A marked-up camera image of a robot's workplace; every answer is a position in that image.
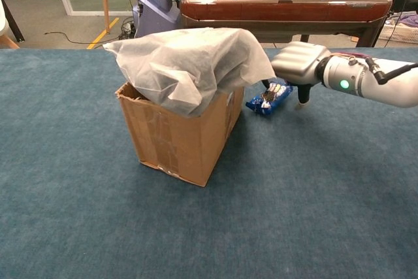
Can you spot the blue cookie snack pack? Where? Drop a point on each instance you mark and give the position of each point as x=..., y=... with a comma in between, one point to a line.
x=261, y=106

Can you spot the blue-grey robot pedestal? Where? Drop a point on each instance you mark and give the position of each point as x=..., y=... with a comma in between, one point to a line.
x=156, y=21

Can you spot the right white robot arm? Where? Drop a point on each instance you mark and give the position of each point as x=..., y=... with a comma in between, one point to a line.
x=375, y=84

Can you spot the white plastic basket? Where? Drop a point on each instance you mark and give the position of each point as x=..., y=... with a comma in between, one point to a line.
x=398, y=34

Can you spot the brown mahjong table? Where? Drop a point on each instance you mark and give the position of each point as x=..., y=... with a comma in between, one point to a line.
x=277, y=11

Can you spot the open brown cardboard box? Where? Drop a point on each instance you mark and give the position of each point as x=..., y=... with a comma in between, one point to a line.
x=176, y=141

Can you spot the purple cloth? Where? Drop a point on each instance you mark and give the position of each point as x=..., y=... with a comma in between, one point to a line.
x=409, y=20

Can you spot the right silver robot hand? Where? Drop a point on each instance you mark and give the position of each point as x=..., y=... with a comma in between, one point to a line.
x=300, y=61

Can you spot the blue felt table mat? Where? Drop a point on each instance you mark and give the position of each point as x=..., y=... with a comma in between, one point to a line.
x=65, y=194

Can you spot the black slanted bar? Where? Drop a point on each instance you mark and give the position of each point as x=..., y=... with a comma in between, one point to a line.
x=13, y=21

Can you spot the white chair with wooden legs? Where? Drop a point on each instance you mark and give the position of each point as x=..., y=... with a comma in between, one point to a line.
x=3, y=27

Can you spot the grey translucent plastic bag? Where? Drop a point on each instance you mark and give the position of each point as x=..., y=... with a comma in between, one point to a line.
x=183, y=63

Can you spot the white power strip with plugs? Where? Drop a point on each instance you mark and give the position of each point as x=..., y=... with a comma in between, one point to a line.
x=127, y=27

